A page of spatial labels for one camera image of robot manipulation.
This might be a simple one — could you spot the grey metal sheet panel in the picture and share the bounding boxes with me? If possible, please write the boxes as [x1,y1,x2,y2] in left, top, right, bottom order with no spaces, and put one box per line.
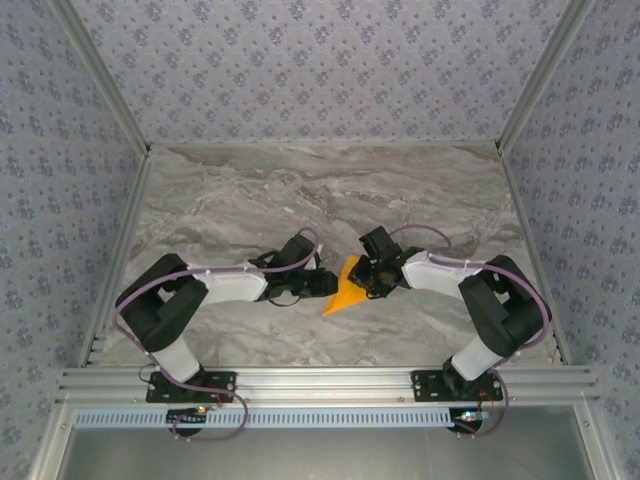
[29,404,616,480]

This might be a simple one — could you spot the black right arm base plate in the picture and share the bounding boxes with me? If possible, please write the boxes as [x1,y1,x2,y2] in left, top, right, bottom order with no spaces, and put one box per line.
[410,368,503,404]

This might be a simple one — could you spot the aluminium frame post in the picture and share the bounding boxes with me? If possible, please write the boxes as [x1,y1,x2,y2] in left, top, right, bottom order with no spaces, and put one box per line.
[49,0,153,157]
[494,0,599,156]

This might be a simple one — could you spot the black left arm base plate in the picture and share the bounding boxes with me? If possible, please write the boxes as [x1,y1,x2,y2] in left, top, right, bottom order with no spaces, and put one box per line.
[145,368,237,404]

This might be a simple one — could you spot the aluminium side rail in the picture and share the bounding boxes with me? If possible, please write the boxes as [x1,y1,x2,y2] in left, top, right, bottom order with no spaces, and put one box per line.
[497,144,574,369]
[77,152,154,369]

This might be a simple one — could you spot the aluminium cross rail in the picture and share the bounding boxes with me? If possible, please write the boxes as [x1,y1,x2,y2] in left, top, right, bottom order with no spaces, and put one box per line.
[54,365,600,405]

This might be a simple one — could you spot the orange cloth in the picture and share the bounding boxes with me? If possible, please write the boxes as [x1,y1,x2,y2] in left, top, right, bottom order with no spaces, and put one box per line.
[321,253,371,318]

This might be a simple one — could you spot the slotted grey cable duct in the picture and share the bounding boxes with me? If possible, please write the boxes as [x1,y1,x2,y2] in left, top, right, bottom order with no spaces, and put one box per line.
[73,407,565,429]

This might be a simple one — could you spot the small black adapter board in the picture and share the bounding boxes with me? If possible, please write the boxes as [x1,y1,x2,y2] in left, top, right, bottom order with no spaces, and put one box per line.
[166,407,209,426]
[452,408,489,430]

